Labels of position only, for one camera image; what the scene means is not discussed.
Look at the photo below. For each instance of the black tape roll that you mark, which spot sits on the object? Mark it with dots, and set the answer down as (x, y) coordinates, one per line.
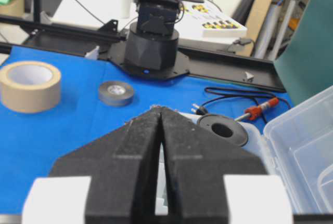
(224, 127)

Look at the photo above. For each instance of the red handled soldering iron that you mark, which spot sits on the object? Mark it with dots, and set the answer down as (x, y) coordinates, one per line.
(252, 113)

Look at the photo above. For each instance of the blue table mat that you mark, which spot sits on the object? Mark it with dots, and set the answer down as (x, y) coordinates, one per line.
(30, 143)

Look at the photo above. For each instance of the grey tape roll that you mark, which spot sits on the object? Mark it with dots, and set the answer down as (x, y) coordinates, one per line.
(115, 93)

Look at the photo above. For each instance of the white box with yellow-black items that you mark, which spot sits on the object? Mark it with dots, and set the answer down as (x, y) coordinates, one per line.
(208, 21)

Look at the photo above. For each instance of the dark green board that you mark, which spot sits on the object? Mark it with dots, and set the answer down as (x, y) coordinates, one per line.
(305, 67)

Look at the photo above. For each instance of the black aluminium frame rail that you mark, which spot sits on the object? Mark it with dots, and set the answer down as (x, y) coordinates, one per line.
(189, 61)

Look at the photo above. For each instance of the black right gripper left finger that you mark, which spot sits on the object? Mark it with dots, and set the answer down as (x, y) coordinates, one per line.
(123, 166)

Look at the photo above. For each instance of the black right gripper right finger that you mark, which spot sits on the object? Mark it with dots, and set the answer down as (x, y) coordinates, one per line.
(196, 161)

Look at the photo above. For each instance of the clear plastic toolbox lid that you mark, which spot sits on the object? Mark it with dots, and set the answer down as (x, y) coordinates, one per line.
(297, 146)

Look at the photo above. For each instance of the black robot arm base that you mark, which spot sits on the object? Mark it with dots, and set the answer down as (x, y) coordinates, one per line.
(152, 41)

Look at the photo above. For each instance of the beige masking tape roll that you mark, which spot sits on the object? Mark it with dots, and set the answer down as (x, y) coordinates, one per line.
(30, 86)

